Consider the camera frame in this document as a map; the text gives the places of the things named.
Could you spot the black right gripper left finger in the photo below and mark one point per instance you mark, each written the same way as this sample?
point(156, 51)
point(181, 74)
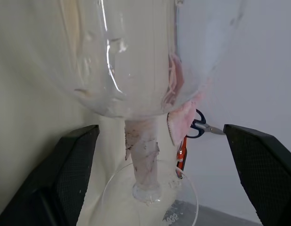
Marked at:
point(53, 179)

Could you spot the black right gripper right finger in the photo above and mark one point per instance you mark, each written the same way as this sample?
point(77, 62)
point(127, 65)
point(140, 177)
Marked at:
point(265, 169)

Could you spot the clear plastic wine glass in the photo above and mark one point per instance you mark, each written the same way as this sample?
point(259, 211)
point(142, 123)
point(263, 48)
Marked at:
point(140, 70)

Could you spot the orange black hand tool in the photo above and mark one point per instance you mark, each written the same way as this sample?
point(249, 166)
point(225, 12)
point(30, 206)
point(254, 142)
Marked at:
point(182, 153)

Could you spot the pink fluffy towel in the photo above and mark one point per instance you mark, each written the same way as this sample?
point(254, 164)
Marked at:
point(180, 120)

